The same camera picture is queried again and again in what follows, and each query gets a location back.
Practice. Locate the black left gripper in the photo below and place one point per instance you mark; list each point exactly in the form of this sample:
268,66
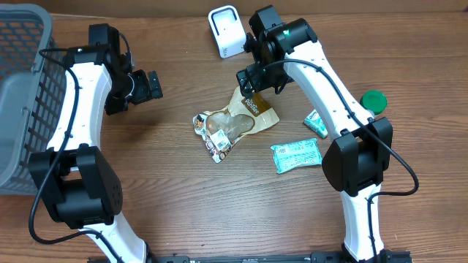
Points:
146,93

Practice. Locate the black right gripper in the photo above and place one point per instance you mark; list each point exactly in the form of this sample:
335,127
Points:
262,84

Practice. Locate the brown snack pouch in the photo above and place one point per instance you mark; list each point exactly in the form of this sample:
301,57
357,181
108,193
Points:
222,129

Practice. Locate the green tissue pack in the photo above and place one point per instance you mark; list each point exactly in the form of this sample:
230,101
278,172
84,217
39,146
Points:
315,123

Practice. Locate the teal snack wrapper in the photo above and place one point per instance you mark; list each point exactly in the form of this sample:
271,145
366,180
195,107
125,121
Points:
292,155

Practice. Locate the green lid jar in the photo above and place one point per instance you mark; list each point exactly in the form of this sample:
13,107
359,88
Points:
374,101

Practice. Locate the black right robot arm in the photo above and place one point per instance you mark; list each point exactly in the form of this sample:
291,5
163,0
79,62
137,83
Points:
359,152

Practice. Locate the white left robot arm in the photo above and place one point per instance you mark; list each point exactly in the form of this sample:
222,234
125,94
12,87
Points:
78,191

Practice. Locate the white barcode scanner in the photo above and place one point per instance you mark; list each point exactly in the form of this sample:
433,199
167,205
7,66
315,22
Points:
228,31

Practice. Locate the grey plastic mesh basket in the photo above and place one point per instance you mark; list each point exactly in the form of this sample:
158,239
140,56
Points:
32,93

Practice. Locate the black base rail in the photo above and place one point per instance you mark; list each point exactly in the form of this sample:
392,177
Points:
314,257

